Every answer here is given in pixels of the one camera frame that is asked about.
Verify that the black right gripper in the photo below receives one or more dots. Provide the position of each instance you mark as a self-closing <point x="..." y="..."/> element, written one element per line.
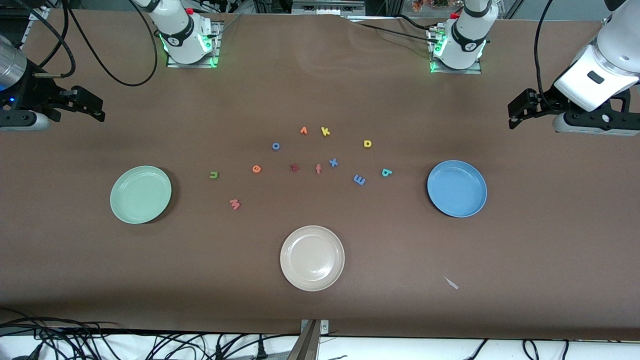
<point x="34" y="92"/>

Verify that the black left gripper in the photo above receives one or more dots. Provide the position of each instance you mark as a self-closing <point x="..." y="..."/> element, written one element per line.
<point x="544" y="100"/>

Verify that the teal foam letter b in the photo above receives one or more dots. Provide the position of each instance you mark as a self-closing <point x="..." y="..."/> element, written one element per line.
<point x="384" y="172"/>

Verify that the pink foam letter w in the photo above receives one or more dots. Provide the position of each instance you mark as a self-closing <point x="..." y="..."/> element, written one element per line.
<point x="235" y="205"/>

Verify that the blue foam letter m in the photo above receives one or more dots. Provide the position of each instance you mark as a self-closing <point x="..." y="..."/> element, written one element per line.
<point x="355" y="179"/>

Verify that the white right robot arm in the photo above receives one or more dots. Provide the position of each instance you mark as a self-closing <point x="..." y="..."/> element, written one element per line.
<point x="180" y="40"/>

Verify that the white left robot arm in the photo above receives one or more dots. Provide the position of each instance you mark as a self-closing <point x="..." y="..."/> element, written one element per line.
<point x="467" y="45"/>

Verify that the green plate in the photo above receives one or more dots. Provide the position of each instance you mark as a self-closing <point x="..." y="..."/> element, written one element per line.
<point x="140" y="195"/>

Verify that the blue plate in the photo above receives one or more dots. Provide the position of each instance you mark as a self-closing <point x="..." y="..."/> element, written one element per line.
<point x="457" y="189"/>

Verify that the orange patterned object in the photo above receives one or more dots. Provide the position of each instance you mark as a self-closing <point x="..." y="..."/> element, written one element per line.
<point x="430" y="5"/>

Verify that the small white paper scrap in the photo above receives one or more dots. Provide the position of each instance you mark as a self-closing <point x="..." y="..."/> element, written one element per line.
<point x="452" y="284"/>

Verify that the yellow foam letter k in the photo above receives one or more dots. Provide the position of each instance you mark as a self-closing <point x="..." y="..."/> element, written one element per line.
<point x="324" y="131"/>

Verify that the beige plate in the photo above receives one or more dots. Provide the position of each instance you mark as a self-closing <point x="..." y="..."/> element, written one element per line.
<point x="312" y="258"/>

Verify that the grey table support strut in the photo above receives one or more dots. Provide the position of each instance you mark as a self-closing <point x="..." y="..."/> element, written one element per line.
<point x="305" y="347"/>

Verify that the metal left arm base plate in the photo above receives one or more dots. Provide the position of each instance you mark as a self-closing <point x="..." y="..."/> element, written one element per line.
<point x="475" y="71"/>

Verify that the aluminium frame profile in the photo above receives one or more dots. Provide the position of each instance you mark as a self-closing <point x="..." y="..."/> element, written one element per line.
<point x="39" y="14"/>

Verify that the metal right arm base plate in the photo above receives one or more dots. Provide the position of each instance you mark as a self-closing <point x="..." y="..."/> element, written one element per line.
<point x="216" y="50"/>

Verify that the grey metal frame bar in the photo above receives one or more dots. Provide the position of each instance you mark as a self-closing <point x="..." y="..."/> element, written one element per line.
<point x="327" y="7"/>

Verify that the metal table edge bracket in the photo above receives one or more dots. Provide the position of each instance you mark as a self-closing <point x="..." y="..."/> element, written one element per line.
<point x="324" y="327"/>

